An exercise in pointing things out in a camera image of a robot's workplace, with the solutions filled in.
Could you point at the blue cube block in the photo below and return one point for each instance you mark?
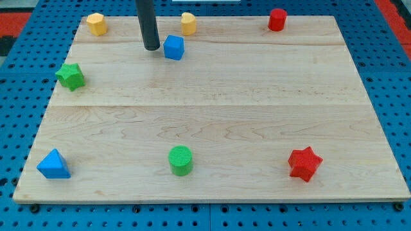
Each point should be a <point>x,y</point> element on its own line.
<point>174,47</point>

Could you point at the red star block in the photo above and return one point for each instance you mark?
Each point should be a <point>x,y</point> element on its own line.
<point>304,163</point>

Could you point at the green star block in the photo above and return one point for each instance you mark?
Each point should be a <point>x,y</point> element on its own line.
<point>70,76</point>

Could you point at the wooden board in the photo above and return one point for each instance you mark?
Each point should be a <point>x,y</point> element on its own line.
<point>241,99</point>

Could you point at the green cylinder block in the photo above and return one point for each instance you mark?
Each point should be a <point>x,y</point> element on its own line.
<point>181,160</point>

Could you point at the yellow hexagon block middle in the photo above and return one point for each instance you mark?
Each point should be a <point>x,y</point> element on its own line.
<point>188,24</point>

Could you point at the yellow hexagon block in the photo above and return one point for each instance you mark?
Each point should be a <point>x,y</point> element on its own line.
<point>188,24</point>
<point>97,24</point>

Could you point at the red cylinder block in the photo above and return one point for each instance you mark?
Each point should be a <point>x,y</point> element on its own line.
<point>277,19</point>

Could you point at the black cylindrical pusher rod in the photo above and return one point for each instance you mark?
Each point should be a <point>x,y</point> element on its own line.
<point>148,24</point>

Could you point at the yellow hexagon block left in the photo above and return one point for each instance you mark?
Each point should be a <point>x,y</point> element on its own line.
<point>97,24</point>

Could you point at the blue triangle block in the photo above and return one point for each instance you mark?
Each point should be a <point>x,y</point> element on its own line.
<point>54,166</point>

